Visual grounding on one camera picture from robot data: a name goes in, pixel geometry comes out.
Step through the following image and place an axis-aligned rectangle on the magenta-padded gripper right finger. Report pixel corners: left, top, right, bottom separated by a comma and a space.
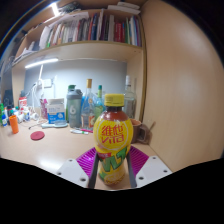
125, 145, 173, 189

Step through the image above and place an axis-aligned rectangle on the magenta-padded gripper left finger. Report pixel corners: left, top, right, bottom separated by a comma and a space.
56, 147, 100, 190

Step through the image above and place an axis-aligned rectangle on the yellow-labelled drink bottle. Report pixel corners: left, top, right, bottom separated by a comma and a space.
92, 93, 134, 186

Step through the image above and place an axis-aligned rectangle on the brown mug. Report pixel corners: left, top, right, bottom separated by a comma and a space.
129, 118, 152, 145

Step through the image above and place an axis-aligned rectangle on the red and green pen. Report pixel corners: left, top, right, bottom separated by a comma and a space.
69, 128, 94, 135

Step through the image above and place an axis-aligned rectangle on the grey-blue hairbrush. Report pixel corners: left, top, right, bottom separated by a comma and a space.
40, 120, 69, 129

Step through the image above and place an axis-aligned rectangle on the flat round red coaster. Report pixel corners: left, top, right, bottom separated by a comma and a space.
30, 130, 46, 141

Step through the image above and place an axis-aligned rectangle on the grey shaker bottle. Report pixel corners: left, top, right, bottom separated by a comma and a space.
65, 87, 83, 128

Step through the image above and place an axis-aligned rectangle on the white and blue tissue box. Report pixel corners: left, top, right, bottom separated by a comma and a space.
45, 98, 67, 125

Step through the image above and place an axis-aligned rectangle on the clear bottle with yellow cap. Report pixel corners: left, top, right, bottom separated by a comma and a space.
81, 78, 96, 130

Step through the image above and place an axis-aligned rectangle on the magenta snack pouch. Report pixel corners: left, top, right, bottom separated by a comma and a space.
39, 98, 49, 120

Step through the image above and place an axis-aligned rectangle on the tall clear glass bottle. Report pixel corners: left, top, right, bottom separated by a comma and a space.
122, 75, 138, 119

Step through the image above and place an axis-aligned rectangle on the orange plastic cup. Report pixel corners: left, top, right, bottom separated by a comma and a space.
8, 114, 20, 135

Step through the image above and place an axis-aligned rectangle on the white bottle with blue label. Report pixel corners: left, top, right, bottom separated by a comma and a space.
0, 107, 9, 128

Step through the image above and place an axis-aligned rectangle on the white power strip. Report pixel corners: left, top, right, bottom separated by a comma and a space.
36, 78, 54, 89

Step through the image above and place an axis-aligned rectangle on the white light bar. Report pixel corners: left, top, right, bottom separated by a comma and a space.
24, 58, 60, 70

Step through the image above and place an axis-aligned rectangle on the wooden shelf unit with books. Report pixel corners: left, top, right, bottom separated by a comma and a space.
11, 1, 148, 121

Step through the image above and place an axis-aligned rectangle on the ceiling tube light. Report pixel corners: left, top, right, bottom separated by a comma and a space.
50, 2, 61, 17

